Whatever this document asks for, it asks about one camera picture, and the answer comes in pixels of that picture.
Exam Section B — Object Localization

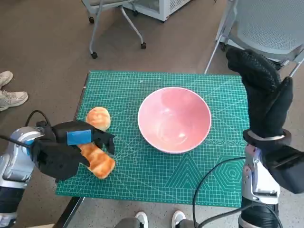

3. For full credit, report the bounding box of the dark table edge bar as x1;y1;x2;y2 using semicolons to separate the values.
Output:
54;196;85;228

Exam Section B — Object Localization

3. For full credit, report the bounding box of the grey mesh chair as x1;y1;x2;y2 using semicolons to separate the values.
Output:
204;0;304;79

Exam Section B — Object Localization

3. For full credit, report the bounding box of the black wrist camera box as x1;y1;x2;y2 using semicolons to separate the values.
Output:
266;145;304;195
32;139;83;184

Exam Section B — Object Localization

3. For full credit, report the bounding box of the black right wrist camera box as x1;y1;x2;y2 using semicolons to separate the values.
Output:
266;145;304;195

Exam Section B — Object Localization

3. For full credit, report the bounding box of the pink bowl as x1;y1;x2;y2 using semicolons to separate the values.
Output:
137;86;212;154

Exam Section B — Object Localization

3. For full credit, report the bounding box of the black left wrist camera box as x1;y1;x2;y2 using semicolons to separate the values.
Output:
32;139;83;184

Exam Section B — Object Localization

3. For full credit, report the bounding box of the round toy bread bun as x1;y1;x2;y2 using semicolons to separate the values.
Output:
85;106;111;131

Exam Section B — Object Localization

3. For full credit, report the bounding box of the white mesh-sided cabinet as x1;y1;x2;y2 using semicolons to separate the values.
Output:
122;0;190;22

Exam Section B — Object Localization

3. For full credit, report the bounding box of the grey chair with casters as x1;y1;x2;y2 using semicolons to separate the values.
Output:
82;0;147;59

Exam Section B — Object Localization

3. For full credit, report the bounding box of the green cutting mat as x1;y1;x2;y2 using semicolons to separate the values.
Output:
56;70;250;208

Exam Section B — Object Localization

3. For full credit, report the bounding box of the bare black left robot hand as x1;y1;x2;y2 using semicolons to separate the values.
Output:
51;120;116;167

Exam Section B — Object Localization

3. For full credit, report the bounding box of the long braided toy bread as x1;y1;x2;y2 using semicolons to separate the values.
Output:
79;141;116;180

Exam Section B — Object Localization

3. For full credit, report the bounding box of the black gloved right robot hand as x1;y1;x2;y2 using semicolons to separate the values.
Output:
225;46;294;138

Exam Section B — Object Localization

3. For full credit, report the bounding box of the person's foot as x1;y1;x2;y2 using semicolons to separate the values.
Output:
0;90;29;112
0;70;14;88

